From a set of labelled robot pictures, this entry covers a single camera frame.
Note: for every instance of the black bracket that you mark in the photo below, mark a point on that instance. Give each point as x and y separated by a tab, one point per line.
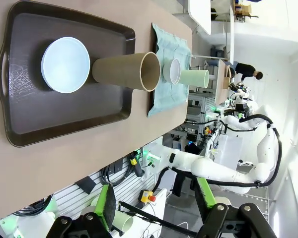
85	184

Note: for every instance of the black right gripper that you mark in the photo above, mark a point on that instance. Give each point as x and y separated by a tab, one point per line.
242	106

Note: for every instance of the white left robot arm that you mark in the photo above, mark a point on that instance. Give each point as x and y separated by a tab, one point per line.
27	223

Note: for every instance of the light blue bowl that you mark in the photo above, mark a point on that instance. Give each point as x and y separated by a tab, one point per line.
64	64

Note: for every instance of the brown tall cup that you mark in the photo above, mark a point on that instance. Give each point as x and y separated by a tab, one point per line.
119	72

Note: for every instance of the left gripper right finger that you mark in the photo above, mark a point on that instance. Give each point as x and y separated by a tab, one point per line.
208	196

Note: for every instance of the black handheld scanner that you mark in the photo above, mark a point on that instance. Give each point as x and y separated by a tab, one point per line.
136	166

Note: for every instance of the dark brown plain tray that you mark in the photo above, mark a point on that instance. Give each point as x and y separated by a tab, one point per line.
154	42

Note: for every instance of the bystander in black top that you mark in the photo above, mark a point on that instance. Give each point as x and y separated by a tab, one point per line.
245	69

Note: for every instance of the brown cardboard box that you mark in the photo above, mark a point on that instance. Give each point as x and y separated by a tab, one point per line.
245	9

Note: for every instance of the pale green tube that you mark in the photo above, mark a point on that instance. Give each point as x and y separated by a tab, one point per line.
123	220

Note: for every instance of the dark brown tray, worn print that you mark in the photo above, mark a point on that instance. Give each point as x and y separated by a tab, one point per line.
64	111

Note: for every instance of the grey blue bowl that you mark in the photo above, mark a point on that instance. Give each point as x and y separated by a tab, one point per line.
172	72

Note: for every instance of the yellow emergency stop box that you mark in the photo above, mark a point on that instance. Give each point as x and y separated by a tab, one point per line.
145	196

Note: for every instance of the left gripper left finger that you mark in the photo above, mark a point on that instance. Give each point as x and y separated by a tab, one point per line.
106	210

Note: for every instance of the aluminium frame cabinet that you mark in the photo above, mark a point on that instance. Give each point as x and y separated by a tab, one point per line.
201	106

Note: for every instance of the grey slotted panel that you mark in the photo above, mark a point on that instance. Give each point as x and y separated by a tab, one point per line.
72	193

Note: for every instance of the brown board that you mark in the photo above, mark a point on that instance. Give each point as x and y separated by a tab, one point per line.
222	84

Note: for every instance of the blue cloth mat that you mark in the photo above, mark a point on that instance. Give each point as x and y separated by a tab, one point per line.
171	44

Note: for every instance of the thin black rod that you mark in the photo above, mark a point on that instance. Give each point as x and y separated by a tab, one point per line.
151	215

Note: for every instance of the white table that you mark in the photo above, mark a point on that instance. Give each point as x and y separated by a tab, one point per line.
201	15

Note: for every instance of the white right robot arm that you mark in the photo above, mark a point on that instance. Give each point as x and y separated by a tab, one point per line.
213	171

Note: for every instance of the green tall cup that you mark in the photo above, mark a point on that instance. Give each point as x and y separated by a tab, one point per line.
193	78

